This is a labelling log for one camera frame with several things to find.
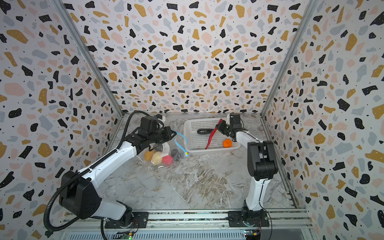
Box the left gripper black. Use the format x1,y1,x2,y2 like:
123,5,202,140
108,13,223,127
148,126,177,145

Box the red toy chili pepper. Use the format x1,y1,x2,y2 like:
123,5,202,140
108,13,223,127
205,119,223,150

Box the orange toy fruit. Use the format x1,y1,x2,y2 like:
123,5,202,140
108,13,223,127
223,139,233,148

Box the yellow toy potato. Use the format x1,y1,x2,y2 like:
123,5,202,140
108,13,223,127
144,150,156,162

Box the clear zip top bag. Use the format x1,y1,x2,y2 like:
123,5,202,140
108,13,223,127
143,132,190,168

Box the cream toy garlic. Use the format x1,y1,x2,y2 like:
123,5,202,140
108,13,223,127
151,152,163,165

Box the pink toy fruit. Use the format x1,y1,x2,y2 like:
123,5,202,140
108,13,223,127
162,155,173,166

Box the black toy avocado front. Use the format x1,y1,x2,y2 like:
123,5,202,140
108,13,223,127
171,149,185,162

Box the purple toy eggplant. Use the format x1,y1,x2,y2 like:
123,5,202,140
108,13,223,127
197,129,214,135

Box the white plastic basket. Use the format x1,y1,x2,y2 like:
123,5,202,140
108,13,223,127
183,117,242,153

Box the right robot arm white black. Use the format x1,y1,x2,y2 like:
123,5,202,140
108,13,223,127
216,113,278,227

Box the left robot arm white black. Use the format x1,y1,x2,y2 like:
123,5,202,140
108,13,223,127
59,115,177,226

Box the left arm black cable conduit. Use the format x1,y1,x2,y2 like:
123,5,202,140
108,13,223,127
43,110,151,238

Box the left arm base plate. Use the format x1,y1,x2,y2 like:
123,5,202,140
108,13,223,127
105,212,149,230

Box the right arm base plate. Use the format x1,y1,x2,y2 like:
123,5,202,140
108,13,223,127
228,210,270,228

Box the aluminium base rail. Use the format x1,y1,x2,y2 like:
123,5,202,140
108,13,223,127
59,209,317,240

